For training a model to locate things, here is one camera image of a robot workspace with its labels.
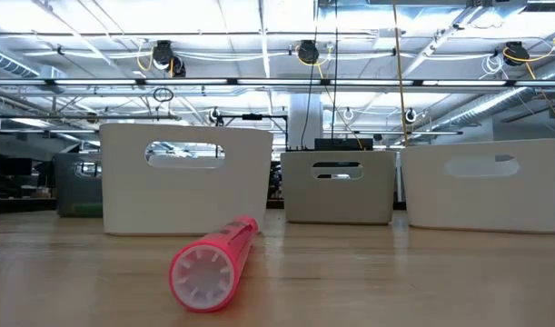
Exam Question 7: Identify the pink highlighter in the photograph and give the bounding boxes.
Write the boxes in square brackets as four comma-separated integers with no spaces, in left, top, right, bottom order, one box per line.
[168,214,260,314]

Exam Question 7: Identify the white plastic bin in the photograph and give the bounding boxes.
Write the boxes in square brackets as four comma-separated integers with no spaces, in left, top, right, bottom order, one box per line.
[98,122,275,237]
[399,137,555,235]

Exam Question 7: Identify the white building column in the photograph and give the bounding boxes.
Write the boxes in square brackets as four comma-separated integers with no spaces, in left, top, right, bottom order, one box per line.
[288,93,323,150]

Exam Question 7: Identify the grey plastic bin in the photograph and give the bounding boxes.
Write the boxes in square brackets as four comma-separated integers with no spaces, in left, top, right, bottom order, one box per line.
[280,149,398,226]

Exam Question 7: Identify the ceiling light bar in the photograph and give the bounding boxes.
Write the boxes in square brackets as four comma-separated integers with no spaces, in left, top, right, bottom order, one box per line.
[322,130,463,136]
[0,77,555,88]

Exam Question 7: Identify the brown translucent plastic bin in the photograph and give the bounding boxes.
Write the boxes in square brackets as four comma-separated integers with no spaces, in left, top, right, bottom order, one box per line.
[53,152,104,218]

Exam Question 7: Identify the dark background workstation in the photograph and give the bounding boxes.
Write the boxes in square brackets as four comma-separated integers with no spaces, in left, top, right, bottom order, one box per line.
[0,144,58,201]

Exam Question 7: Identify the black hanging cable with coil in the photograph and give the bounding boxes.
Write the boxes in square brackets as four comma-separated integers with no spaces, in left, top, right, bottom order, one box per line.
[332,0,340,140]

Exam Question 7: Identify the black ceiling cable reel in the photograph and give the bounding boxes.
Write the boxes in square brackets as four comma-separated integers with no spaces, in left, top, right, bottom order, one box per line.
[150,39,187,78]
[502,40,531,67]
[296,39,322,65]

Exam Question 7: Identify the black cable loop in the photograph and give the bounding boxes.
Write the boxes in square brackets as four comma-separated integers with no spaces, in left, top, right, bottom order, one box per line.
[152,86,174,104]

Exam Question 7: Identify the yellow hanging cable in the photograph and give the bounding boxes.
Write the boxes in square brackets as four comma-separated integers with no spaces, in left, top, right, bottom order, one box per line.
[391,0,411,149]

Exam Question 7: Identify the silver ceiling duct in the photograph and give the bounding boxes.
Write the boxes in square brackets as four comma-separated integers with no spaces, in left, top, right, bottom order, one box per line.
[0,45,42,79]
[417,67,555,133]

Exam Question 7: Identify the black aluminium table frame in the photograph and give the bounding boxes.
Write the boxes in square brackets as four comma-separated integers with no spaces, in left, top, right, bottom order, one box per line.
[0,197,408,214]

